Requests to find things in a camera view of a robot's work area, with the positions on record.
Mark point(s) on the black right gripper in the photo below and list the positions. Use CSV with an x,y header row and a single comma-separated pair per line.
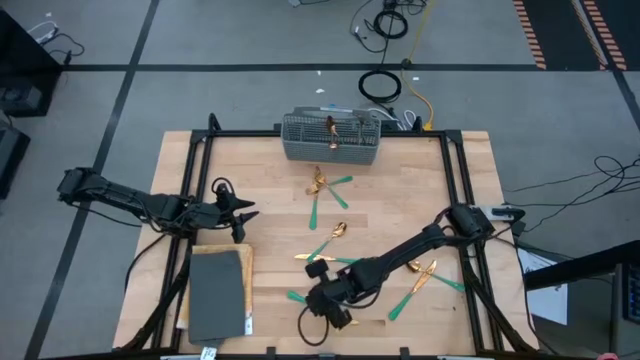
x,y
327,296

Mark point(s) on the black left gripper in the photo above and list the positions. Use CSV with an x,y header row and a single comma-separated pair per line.
x,y
210,216

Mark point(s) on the grey plastic silverware basket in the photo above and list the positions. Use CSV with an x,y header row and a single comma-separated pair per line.
x,y
300,150

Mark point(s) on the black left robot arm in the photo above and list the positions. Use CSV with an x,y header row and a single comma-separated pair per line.
x,y
120,192

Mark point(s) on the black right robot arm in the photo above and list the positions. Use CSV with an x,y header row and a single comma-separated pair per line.
x,y
410,245

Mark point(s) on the white label sticker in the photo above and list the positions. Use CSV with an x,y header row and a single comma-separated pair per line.
x,y
248,325

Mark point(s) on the white paper tag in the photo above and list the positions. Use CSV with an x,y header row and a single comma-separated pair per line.
x,y
208,353

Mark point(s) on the white paper sheet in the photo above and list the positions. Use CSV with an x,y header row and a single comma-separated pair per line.
x,y
547,305

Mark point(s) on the black equipment box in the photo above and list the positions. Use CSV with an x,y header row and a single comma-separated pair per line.
x,y
10,160

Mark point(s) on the black desk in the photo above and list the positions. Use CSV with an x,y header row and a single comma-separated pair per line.
x,y
575,267

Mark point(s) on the black cabinet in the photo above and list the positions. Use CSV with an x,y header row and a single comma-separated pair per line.
x,y
20,65

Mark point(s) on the black aluminium table frame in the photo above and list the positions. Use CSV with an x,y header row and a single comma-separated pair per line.
x,y
240,133

